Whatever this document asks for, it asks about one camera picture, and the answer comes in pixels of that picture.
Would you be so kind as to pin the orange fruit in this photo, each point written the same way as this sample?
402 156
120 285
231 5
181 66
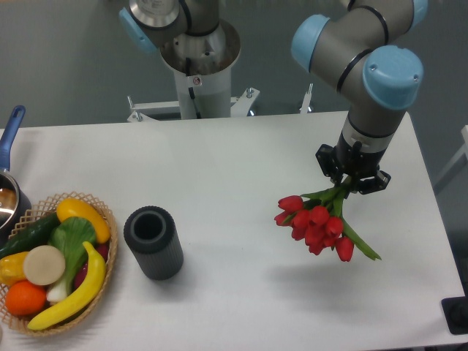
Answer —
24 298

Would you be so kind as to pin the white frame at right edge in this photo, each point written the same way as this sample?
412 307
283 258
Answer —
454 165

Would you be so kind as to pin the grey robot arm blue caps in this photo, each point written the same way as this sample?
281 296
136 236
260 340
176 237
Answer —
355 55

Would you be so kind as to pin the dark grey ribbed vase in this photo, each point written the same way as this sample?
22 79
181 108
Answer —
151 235

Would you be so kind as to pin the red fruit in basket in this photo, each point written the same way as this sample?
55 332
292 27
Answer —
103 250

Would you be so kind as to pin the blue handled saucepan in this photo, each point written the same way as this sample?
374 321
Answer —
14 203

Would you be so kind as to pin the green cucumber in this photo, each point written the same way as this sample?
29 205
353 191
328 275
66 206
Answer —
35 234

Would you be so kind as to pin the red tulip bouquet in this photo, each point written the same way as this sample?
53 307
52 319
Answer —
317 219

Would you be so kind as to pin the green bok choy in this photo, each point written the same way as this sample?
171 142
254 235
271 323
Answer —
68 238

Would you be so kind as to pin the beige round disc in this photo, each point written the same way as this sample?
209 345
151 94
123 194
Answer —
44 265

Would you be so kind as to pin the black device at table edge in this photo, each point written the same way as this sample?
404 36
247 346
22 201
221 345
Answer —
455 312

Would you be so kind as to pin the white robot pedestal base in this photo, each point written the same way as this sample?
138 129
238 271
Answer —
201 68

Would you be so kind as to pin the yellow bell pepper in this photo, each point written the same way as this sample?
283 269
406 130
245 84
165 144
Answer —
12 268

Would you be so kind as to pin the yellow banana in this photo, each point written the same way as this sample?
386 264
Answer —
77 300

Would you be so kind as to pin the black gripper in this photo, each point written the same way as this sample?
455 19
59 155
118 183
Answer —
358 156

